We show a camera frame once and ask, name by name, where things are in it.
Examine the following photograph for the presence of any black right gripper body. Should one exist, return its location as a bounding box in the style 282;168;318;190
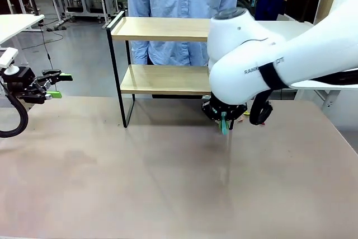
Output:
201;95;248;124

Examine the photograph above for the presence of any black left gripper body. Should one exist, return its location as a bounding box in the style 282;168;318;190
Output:
1;66;47;105

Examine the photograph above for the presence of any teal chenille duster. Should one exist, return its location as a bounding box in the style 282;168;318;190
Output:
220;111;228;136

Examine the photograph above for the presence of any person's right forearm blue sleeve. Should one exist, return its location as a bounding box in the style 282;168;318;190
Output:
129;6;152;65

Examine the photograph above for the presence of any white side table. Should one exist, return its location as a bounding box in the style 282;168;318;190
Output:
0;13;45;66

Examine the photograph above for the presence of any black partition panel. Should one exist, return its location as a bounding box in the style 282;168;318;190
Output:
285;0;322;24

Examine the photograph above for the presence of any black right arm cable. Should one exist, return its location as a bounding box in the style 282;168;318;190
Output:
248;69;358;126

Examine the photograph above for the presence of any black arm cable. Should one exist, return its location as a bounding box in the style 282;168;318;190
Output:
248;69;358;126
0;82;30;138

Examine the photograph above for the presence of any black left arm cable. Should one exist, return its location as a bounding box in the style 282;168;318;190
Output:
0;82;30;138

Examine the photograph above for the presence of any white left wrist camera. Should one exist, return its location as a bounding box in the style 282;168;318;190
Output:
0;48;20;76

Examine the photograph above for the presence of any black hanging cable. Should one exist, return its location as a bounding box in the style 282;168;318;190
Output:
37;22;65;71

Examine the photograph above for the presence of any black strap on arm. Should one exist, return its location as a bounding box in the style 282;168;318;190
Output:
258;62;289;90

